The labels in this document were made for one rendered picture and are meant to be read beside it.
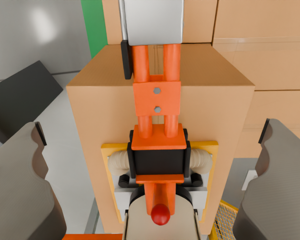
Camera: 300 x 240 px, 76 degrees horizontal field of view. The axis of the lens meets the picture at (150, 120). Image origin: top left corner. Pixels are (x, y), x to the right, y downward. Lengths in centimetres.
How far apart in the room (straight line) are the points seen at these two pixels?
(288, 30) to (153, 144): 74
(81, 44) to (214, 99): 113
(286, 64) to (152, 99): 77
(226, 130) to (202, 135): 6
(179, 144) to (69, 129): 154
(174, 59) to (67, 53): 127
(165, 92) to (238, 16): 61
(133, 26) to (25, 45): 139
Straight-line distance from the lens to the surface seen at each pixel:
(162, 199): 27
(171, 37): 23
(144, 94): 26
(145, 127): 29
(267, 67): 93
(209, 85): 43
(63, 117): 173
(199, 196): 57
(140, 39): 23
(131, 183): 56
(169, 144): 29
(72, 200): 254
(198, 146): 48
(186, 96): 42
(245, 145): 112
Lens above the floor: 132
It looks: 57 degrees down
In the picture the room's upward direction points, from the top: 178 degrees counter-clockwise
